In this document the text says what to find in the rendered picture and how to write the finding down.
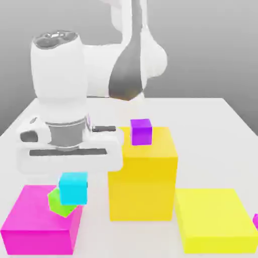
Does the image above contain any small green cube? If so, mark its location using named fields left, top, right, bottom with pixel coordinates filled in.
left=47, top=187, right=80, bottom=218

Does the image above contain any large orange-yellow box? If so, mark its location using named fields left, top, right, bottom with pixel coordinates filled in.
left=107, top=126, right=179, bottom=222

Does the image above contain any large lemon yellow box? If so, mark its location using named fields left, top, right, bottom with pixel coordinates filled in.
left=174, top=188, right=258, bottom=254

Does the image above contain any large magenta box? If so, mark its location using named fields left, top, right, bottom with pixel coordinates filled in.
left=0, top=184, right=84, bottom=256

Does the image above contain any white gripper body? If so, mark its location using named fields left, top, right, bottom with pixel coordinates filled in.
left=16, top=134, right=124, bottom=175

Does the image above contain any small purple cube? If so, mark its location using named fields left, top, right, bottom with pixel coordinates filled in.
left=130, top=118, right=153, bottom=146

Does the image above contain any small cyan cube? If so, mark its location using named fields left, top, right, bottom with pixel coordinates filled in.
left=58, top=171, right=89, bottom=206

